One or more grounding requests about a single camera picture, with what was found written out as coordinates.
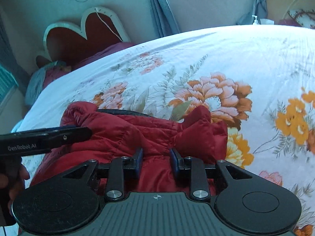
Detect blue-grey crumpled cloth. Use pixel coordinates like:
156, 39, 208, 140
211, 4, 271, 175
25, 61, 66, 107

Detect person's left hand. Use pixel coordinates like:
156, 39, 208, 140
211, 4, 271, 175
0, 164, 30, 210

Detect white floral bed sheet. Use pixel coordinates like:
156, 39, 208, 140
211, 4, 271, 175
9, 25, 314, 235

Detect right blue-grey curtain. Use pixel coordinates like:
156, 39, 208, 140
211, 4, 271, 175
236, 0, 268, 25

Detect left blue-grey curtain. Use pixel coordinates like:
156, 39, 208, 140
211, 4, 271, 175
149, 0, 181, 38

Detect white tissue box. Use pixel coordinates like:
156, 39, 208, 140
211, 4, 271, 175
260, 19, 274, 25

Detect red heart-shaped headboard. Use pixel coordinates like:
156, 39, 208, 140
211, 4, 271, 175
35, 6, 130, 68

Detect pump dispenser bottle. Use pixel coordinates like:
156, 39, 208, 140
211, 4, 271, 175
252, 16, 260, 25

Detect blue-grey curtain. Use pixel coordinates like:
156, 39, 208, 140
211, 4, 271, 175
149, 0, 181, 38
236, 0, 268, 25

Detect studded patterned pillow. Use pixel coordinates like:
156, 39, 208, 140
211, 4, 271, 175
288, 9, 315, 29

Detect red puffer jacket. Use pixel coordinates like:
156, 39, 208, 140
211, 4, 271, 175
18, 101, 229, 236

